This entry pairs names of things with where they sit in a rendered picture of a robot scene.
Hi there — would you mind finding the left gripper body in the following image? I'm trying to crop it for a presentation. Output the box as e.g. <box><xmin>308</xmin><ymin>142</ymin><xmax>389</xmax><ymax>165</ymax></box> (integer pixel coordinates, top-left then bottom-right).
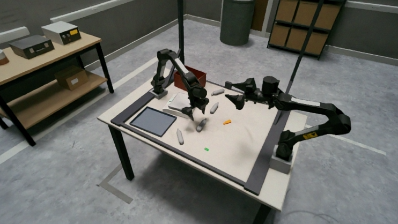
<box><xmin>236</xmin><ymin>88</ymin><xmax>262</xmax><ymax>110</ymax></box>

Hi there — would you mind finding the white digital weighing scale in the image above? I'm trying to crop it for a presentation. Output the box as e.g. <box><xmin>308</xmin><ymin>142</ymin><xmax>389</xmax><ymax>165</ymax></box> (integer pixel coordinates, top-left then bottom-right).
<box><xmin>163</xmin><ymin>92</ymin><xmax>191</xmax><ymax>119</ymax></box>

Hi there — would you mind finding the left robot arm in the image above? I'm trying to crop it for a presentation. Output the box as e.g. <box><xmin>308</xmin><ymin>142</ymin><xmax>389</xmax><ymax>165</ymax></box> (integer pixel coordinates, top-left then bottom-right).
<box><xmin>244</xmin><ymin>76</ymin><xmax>351</xmax><ymax>161</ymax></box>

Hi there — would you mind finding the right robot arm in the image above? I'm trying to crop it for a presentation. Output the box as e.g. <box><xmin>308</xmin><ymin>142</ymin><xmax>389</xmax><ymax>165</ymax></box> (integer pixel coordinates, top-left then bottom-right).
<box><xmin>150</xmin><ymin>48</ymin><xmax>208</xmax><ymax>110</ymax></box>

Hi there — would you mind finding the red open box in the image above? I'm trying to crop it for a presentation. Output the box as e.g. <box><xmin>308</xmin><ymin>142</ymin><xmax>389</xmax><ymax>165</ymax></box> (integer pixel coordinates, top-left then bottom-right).
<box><xmin>174</xmin><ymin>65</ymin><xmax>206</xmax><ymax>92</ymax></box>

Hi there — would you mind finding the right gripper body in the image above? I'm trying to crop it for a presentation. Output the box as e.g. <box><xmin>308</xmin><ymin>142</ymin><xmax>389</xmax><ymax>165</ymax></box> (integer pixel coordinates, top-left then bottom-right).
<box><xmin>181</xmin><ymin>96</ymin><xmax>210</xmax><ymax>115</ymax></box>

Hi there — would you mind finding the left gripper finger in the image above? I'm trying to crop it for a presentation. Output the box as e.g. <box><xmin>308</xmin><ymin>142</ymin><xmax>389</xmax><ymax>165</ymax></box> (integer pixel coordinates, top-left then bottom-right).
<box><xmin>225</xmin><ymin>94</ymin><xmax>239</xmax><ymax>107</ymax></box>
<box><xmin>232</xmin><ymin>82</ymin><xmax>246</xmax><ymax>91</ymax></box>

